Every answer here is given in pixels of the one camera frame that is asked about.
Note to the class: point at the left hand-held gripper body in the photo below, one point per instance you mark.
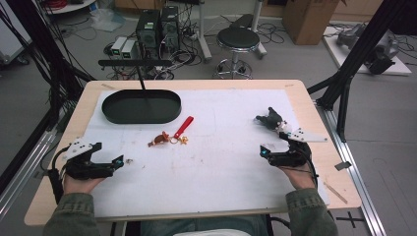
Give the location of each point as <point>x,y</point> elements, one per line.
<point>82,167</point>

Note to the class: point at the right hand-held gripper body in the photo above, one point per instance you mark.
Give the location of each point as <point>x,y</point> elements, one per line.
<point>293,156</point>

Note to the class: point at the dark grey plush toy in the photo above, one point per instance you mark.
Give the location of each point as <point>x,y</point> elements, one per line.
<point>271,119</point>

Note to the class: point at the black oval tray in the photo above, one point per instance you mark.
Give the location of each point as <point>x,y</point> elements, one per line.
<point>141,107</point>

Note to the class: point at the person's left hand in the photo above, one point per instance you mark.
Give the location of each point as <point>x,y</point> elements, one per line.
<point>80,185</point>

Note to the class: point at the person's right hand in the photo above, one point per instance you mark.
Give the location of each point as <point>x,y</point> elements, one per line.
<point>300,177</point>

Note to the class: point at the white table mat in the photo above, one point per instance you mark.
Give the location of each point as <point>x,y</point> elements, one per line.
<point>223,157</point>

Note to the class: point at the grey tape piece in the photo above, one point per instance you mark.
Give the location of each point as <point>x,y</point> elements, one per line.
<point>343,165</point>

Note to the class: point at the thin wooden stick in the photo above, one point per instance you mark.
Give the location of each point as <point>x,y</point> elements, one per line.
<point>335,192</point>

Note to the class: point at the black stand with crossbar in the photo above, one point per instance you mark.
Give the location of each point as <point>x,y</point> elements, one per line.
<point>135,63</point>

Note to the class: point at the small white box device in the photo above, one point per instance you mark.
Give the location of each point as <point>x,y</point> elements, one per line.
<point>118,46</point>
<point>129,49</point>

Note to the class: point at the black round stool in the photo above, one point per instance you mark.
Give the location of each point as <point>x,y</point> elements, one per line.
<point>238,39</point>

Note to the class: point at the white metal desk leg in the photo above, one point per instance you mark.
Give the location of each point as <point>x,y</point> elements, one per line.
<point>205,39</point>
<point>259,29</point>

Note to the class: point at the brown cardboard box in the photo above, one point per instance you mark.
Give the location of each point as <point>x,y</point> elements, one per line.
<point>308,19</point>

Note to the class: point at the black computer tower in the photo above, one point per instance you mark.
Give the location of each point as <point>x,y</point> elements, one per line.
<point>170,28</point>
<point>148,32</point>

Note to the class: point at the grey robot device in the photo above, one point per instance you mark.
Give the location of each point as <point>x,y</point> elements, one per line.
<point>382,52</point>

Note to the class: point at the clear plastic bag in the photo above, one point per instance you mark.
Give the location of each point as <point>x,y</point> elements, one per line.
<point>106,19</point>

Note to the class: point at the white floor board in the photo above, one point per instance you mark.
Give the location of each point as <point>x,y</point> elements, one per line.
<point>398,67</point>

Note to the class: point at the white round table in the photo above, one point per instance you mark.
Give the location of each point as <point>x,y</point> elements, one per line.
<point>70,6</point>

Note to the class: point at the aluminium rail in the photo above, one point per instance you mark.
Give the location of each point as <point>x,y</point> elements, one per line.
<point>23,177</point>
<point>357,183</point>

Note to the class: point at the black metal frame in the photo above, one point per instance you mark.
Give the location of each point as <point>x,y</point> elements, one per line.
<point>55,59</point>
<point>357,49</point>

